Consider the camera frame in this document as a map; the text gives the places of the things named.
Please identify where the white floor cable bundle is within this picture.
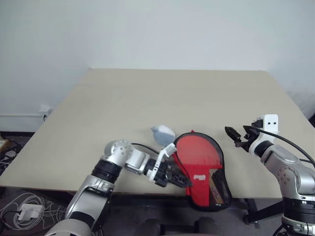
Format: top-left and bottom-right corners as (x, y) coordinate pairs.
(0, 191), (72, 232)

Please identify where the red black mesh paddle case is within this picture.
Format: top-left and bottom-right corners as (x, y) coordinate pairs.
(173, 129), (233, 212)

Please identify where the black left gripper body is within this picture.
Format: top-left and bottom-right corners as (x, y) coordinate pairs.
(154, 161), (176, 188)

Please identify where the white wall cable duct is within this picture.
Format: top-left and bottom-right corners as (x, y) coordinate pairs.
(0, 113), (45, 119)

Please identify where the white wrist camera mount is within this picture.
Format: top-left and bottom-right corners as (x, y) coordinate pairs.
(146, 143), (177, 182)
(248, 113), (280, 156)

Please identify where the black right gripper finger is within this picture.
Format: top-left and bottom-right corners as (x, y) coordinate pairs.
(224, 126), (241, 144)
(243, 125), (258, 139)

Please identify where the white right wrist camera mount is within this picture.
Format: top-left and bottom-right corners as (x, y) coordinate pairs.
(248, 113), (280, 156)

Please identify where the white power adapter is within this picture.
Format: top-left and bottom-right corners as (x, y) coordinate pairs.
(17, 203), (46, 222)

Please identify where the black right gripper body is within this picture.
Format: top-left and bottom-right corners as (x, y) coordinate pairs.
(234, 134), (258, 152)

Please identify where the black metal table leg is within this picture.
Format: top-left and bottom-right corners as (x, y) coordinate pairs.
(242, 197), (284, 230)

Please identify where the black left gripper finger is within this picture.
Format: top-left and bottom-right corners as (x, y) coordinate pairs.
(165, 159), (182, 171)
(170, 170), (193, 188)

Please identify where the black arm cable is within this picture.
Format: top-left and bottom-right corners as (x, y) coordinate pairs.
(130, 143), (161, 154)
(254, 124), (315, 165)

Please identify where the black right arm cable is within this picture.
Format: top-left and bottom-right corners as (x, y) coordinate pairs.
(254, 124), (315, 165)

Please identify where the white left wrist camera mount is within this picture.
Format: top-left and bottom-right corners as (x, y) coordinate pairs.
(146, 143), (177, 182)

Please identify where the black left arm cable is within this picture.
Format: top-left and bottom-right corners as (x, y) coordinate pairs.
(130, 143), (161, 154)

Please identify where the black floor cable tangle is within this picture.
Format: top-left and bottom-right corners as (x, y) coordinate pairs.
(0, 132), (25, 176)

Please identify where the white wall socket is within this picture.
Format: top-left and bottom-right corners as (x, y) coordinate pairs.
(38, 104), (53, 121)

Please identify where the grey white soft pouch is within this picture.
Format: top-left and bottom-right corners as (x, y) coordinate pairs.
(150, 124), (176, 146)

